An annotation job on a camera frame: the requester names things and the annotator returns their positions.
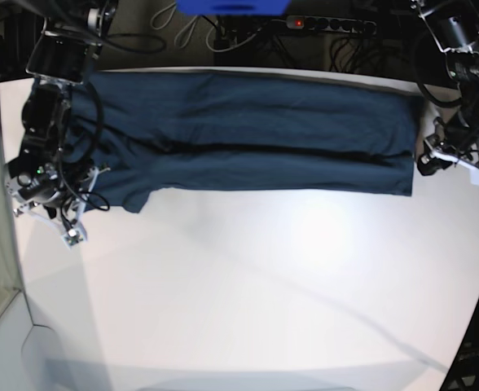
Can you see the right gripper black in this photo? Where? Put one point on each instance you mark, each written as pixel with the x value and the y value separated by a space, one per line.
pixel 64 191

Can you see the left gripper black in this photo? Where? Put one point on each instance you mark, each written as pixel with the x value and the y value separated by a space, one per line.
pixel 461 137

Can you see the dark blue t-shirt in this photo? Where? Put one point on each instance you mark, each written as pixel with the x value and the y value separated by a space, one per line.
pixel 209 131

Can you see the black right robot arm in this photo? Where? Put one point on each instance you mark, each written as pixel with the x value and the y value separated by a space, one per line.
pixel 62 60

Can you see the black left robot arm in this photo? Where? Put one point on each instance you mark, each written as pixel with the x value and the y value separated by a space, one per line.
pixel 454 28

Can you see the blue plastic box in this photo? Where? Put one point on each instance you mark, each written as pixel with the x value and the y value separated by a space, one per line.
pixel 232 7

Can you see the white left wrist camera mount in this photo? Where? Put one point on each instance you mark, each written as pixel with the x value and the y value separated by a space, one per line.
pixel 468 159

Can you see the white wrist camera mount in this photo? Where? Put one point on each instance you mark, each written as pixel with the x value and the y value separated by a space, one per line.
pixel 468 159
pixel 71 232

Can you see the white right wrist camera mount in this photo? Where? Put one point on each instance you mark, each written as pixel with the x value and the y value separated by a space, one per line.
pixel 71 232

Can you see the black power strip red switch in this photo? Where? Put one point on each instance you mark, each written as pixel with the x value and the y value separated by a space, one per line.
pixel 321 24

